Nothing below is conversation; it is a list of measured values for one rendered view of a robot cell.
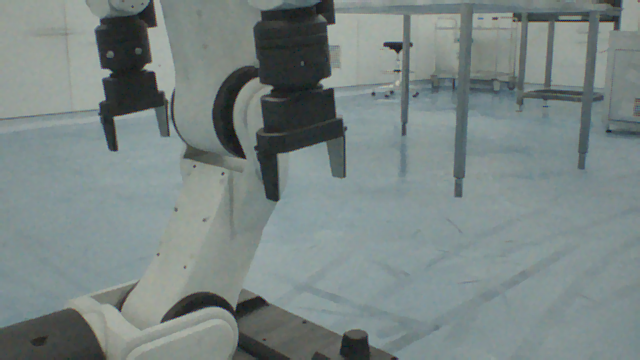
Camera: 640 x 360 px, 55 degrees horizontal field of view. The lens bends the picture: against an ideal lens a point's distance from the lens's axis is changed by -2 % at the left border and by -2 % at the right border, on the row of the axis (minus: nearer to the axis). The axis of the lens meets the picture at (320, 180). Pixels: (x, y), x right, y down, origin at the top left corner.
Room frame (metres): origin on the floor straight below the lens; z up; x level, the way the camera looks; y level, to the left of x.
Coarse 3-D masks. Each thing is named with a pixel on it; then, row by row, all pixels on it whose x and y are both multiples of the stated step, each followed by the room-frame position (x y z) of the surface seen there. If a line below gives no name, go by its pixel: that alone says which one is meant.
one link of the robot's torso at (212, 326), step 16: (112, 288) 0.91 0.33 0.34; (128, 288) 0.93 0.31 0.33; (80, 304) 0.85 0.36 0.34; (96, 304) 0.85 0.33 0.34; (112, 304) 0.91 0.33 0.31; (96, 320) 0.79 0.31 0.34; (112, 320) 0.80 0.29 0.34; (176, 320) 0.80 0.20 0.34; (192, 320) 0.82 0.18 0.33; (208, 320) 0.84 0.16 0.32; (224, 320) 0.86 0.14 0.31; (96, 336) 0.77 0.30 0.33; (112, 336) 0.77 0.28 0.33; (128, 336) 0.75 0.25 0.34; (144, 336) 0.76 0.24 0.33; (160, 336) 0.78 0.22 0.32; (176, 336) 0.79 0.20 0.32; (192, 336) 0.81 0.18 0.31; (208, 336) 0.83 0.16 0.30; (224, 336) 0.85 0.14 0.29; (112, 352) 0.75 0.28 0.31; (128, 352) 0.75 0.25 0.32; (144, 352) 0.75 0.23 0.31; (160, 352) 0.77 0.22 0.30; (176, 352) 0.79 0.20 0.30; (192, 352) 0.81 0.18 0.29; (208, 352) 0.82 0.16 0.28; (224, 352) 0.84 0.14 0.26
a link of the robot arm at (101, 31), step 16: (96, 0) 1.07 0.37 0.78; (112, 0) 1.03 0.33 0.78; (128, 0) 1.03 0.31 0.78; (144, 0) 1.05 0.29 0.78; (96, 16) 1.07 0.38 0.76; (112, 16) 1.05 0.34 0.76; (128, 16) 1.06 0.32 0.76; (144, 16) 1.11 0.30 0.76; (96, 32) 1.06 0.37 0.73; (112, 32) 1.04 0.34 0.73; (128, 32) 1.05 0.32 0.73; (144, 32) 1.08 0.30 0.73
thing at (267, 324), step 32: (32, 320) 0.76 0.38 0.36; (64, 320) 0.76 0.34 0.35; (256, 320) 1.10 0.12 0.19; (288, 320) 1.10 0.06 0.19; (0, 352) 0.68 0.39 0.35; (32, 352) 0.70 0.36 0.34; (64, 352) 0.72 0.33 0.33; (96, 352) 0.74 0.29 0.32; (256, 352) 1.01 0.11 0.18; (288, 352) 0.98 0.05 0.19; (320, 352) 0.94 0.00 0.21; (352, 352) 0.92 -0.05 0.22; (384, 352) 0.94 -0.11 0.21
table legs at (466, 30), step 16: (464, 16) 2.74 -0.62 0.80; (592, 16) 3.35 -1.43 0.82; (464, 32) 2.74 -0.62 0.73; (592, 32) 3.34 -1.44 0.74; (464, 48) 2.73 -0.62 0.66; (592, 48) 3.34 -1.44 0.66; (464, 64) 2.73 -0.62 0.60; (592, 64) 3.34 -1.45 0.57; (464, 80) 2.73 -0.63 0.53; (592, 80) 3.34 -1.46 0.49; (464, 96) 2.73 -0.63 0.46; (592, 96) 3.35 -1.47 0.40; (464, 112) 2.73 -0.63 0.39; (464, 128) 2.74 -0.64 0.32; (464, 144) 2.74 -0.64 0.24; (464, 160) 2.74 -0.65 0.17; (464, 176) 2.75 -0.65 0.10
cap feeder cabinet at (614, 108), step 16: (624, 32) 4.60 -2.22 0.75; (608, 48) 4.69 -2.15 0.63; (624, 48) 4.60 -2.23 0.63; (608, 64) 4.68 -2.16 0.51; (624, 64) 4.59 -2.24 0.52; (608, 80) 4.67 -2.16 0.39; (624, 80) 4.58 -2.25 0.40; (608, 96) 4.66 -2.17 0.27; (624, 96) 4.57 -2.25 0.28; (608, 112) 4.65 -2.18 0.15; (624, 112) 4.56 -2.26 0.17
